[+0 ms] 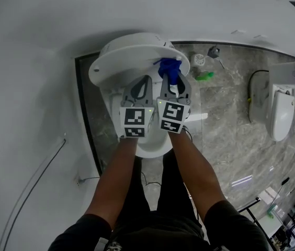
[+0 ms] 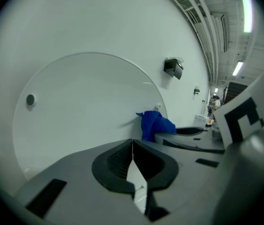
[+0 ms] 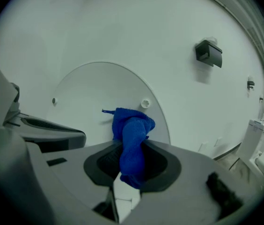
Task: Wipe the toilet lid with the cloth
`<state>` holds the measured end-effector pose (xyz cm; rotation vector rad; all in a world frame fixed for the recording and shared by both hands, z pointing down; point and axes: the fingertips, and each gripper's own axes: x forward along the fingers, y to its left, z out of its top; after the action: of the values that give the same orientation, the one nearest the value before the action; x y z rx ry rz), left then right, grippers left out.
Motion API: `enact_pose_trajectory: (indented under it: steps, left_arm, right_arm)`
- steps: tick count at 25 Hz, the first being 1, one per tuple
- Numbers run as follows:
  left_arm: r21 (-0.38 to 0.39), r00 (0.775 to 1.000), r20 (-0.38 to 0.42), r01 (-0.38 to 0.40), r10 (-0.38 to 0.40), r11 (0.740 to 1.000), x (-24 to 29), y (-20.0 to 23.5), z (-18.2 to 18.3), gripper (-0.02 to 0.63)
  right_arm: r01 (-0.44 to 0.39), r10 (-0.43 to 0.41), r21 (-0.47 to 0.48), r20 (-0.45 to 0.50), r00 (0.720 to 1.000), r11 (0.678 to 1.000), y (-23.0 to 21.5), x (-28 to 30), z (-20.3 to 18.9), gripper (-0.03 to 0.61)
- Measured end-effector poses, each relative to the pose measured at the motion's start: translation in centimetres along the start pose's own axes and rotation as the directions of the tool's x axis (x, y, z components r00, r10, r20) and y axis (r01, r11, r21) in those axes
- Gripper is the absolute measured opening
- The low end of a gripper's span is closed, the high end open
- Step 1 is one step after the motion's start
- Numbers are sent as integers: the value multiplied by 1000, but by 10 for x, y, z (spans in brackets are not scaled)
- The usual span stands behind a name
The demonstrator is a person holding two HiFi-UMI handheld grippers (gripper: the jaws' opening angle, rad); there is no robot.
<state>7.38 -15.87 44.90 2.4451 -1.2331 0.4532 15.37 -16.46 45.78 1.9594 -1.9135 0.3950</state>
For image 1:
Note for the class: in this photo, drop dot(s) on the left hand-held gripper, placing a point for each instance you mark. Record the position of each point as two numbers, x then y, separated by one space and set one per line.
134 119

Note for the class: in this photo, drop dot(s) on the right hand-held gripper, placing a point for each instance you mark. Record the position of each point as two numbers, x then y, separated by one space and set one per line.
172 115

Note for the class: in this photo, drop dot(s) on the blue cloth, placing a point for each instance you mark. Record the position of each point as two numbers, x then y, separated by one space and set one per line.
169 68

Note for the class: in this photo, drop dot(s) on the white toilet lid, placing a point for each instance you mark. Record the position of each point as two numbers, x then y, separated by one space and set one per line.
126 61

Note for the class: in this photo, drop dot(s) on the person's right forearm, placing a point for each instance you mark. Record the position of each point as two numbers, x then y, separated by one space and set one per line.
194 171

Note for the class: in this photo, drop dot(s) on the person's left forearm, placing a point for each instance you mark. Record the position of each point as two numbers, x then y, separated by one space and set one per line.
118 176

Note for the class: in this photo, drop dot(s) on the white toilet bowl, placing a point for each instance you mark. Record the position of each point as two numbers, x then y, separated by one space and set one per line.
155 145

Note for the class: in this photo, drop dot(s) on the white toilet with square tank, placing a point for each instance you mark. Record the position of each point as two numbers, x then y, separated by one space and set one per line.
281 108

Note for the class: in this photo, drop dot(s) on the green plastic bottle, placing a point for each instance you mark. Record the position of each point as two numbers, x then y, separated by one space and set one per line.
205 76

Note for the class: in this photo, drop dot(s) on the person's black trousers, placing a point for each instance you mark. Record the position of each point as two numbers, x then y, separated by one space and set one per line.
172 182

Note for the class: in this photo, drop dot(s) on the black folding stand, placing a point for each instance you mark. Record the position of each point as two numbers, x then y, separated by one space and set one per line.
252 210

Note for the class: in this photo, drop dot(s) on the person's black shirt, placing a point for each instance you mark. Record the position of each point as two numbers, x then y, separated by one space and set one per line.
163 234

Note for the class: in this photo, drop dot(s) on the black partition frame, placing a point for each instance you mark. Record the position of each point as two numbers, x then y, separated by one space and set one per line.
84 108

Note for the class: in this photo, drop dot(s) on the white wall socket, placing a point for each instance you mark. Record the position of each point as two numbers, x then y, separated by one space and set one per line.
78 181

